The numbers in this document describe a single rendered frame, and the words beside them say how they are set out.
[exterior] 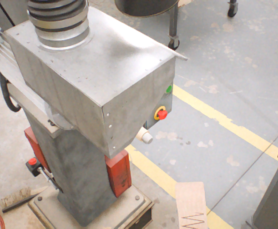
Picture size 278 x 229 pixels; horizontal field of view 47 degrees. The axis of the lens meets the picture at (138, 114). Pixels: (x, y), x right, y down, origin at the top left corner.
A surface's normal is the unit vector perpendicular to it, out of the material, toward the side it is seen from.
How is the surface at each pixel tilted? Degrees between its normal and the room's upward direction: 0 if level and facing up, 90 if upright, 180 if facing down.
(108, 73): 0
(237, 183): 0
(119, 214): 8
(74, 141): 90
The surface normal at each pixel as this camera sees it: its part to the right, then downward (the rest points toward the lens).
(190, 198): -0.15, 0.44
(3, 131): -0.04, -0.67
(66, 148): 0.70, 0.51
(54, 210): -0.33, -0.40
